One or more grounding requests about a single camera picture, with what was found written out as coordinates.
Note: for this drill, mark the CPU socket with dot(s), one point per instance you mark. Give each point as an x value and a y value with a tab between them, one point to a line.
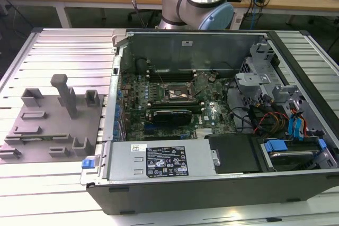
180	91

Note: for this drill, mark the black RAM slot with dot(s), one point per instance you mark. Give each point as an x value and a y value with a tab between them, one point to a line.
174	102
177	106
174	72
172	78

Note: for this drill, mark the black graphics card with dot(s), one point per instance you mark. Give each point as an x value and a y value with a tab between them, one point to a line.
172	117

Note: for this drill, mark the round coin battery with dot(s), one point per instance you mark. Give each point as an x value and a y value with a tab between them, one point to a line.
212	79

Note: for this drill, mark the silver chipset heatsink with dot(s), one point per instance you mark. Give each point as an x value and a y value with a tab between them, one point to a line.
204	133

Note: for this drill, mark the green motherboard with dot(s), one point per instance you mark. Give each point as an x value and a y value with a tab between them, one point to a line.
225	125

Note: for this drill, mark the grey power supply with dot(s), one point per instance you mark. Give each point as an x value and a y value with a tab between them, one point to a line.
124	162

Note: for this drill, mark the black plastic drive cover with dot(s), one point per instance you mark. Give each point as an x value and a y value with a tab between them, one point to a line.
233	154

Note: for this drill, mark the silver metal drive cage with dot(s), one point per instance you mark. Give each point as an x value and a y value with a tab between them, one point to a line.
251	77

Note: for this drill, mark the black PC case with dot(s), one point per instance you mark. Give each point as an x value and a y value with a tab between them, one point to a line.
185	197

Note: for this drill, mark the blue case latch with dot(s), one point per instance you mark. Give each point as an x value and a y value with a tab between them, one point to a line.
88	163

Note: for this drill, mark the grey parts rack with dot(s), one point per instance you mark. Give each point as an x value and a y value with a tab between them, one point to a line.
53	130

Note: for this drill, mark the hard disk in blue carrier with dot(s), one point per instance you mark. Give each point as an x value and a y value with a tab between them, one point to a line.
291	155

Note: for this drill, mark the white case wall sticker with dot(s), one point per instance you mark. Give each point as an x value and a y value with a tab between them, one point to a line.
187	43

